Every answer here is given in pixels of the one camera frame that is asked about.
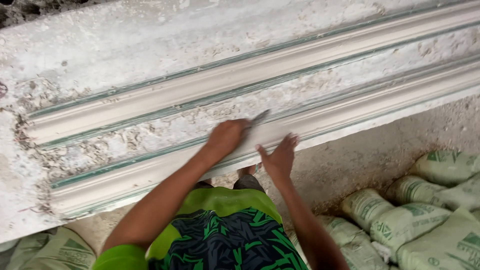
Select white plaster cornice moulding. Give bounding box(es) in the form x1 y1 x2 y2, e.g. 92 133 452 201
24 2 480 146
49 56 480 219

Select grey shorts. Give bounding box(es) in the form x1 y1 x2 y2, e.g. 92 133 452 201
193 174 265 194

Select green black patterned shirt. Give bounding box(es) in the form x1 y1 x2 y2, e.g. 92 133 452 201
92 186 310 270

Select pale green printed sack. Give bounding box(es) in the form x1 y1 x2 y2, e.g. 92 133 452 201
4 226 97 270

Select person's right hand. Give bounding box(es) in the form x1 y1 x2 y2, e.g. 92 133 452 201
256 133 301 181

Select heap of pale green sacks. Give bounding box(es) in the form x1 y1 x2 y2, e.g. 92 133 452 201
287 149 480 270

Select person's foot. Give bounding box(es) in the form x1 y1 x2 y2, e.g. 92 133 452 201
236 164 262 177

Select metal scraper blade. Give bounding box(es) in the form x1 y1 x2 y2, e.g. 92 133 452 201
245 108 272 130

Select person's left hand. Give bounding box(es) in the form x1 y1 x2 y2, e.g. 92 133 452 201
204 118 253 160

